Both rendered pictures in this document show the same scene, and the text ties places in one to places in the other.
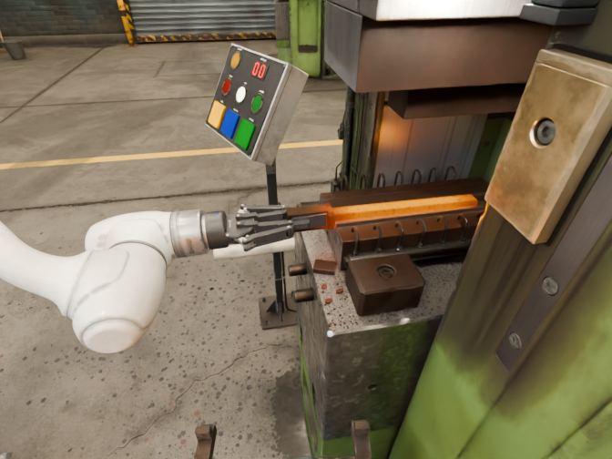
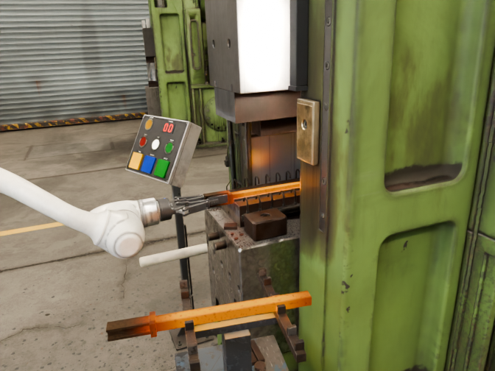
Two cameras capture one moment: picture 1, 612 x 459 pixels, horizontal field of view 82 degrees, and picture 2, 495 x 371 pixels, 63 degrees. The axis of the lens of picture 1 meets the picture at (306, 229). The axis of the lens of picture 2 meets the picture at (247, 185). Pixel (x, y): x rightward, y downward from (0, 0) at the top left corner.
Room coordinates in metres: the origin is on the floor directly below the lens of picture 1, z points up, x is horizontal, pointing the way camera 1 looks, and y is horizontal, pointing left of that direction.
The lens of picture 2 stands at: (-0.71, 0.13, 1.50)
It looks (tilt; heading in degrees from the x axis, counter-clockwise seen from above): 20 degrees down; 349
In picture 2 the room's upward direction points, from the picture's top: 2 degrees counter-clockwise
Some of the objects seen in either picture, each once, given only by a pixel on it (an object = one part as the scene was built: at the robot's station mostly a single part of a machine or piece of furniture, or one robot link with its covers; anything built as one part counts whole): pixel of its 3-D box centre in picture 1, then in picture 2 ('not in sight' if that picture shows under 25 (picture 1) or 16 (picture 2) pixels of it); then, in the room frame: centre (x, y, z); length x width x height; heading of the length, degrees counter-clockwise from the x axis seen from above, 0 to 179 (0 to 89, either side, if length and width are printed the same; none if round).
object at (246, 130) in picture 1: (246, 134); (162, 168); (0.99, 0.18, 1.01); 0.07 x 0.05 x 0.07; 36
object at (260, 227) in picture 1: (265, 229); (193, 205); (0.54, 0.08, 1.00); 0.11 x 0.01 x 0.04; 96
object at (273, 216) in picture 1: (264, 219); (190, 202); (0.57, 0.09, 1.00); 0.11 x 0.01 x 0.04; 105
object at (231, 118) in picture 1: (230, 124); (149, 164); (1.07, 0.24, 1.01); 0.07 x 0.05 x 0.07; 36
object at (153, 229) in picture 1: (133, 244); (115, 220); (0.50, 0.33, 1.00); 0.16 x 0.13 x 0.11; 101
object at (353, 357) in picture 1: (411, 308); (291, 264); (0.60, -0.28, 0.69); 0.56 x 0.38 x 0.45; 101
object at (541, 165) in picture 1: (543, 150); (307, 131); (0.32, -0.24, 1.27); 0.09 x 0.02 x 0.17; 11
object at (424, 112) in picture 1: (478, 89); (295, 121); (0.63, -0.30, 1.24); 0.30 x 0.07 x 0.06; 101
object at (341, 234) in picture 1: (418, 215); (282, 196); (0.65, -0.26, 0.96); 0.42 x 0.20 x 0.09; 101
